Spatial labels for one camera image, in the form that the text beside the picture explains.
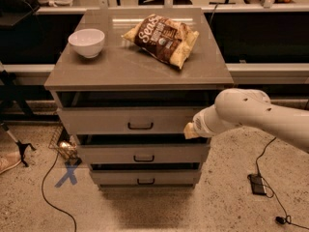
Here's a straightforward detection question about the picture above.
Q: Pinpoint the wire basket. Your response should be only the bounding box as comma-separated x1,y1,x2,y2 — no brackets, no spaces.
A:
48,126,78,160

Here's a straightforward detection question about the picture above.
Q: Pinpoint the grey top drawer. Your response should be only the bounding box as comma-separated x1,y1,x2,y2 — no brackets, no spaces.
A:
58,107,200,135

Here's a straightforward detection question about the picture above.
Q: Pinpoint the black cable floor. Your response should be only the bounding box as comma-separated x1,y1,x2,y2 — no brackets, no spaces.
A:
41,150,78,232
255,136,309,231

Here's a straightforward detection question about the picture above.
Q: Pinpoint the grey middle drawer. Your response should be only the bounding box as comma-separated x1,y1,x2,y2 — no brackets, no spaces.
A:
77,143,210,164

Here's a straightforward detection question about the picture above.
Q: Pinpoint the black tripod stand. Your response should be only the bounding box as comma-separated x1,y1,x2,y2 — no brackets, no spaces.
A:
0,61,38,168

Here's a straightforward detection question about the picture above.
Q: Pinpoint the blue tape cross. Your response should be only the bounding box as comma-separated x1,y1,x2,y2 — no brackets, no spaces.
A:
55,164,77,188

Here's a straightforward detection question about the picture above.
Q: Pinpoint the grey bottom drawer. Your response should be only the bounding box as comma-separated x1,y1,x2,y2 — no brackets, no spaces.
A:
90,170,201,186

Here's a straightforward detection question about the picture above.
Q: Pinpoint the black power adapter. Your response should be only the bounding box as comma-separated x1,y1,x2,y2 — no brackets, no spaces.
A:
248,174,267,195

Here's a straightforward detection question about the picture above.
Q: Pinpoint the black cable left floor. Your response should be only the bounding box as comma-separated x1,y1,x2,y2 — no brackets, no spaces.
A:
41,150,78,232

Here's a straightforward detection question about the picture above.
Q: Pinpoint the black cable right floor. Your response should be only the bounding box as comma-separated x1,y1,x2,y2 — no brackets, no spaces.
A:
255,136,309,231

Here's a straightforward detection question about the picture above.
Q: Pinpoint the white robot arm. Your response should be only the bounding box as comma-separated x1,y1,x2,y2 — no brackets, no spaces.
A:
183,88,309,153

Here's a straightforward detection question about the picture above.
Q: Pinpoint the brown chip bag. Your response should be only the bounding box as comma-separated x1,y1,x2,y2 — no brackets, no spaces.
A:
123,14,199,70

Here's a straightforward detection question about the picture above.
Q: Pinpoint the white ceramic bowl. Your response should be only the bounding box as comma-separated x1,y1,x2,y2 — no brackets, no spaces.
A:
69,28,105,58

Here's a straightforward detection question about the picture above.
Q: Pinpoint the grey drawer cabinet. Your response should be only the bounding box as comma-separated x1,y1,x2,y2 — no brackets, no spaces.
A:
43,7,235,190

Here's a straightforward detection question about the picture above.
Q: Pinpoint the grey drawer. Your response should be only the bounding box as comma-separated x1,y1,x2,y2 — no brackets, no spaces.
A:
58,107,200,135
90,170,201,186
77,143,210,164

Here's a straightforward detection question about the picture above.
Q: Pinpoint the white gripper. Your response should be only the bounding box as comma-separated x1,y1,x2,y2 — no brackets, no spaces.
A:
183,104,239,139

